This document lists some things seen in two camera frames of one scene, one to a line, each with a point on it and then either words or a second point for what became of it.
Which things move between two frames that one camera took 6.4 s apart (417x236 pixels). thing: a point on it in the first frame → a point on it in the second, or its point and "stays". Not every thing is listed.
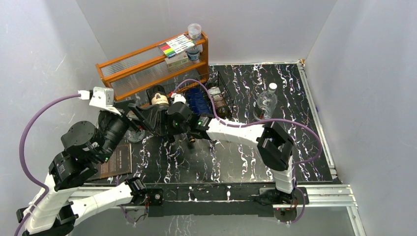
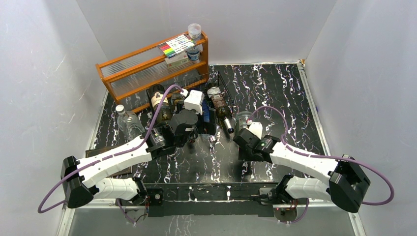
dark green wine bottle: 159,97 stays
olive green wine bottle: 223,109 stays
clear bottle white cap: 267,102 → 241,119
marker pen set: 177,45 stays
